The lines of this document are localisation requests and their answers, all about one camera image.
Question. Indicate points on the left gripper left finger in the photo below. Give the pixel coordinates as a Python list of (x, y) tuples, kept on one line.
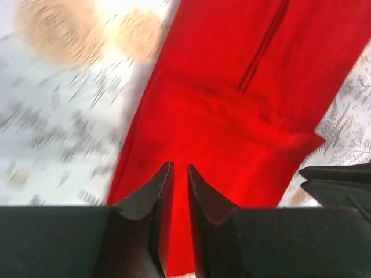
[(128, 239)]

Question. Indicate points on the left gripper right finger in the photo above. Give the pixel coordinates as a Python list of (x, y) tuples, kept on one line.
[(231, 241)]

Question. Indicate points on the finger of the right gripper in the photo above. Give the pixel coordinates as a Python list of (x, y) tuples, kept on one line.
[(341, 194), (359, 172)]

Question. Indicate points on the red t shirt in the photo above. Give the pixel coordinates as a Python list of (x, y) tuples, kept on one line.
[(238, 90)]

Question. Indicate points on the floral patterned table mat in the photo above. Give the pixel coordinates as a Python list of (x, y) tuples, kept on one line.
[(72, 77)]

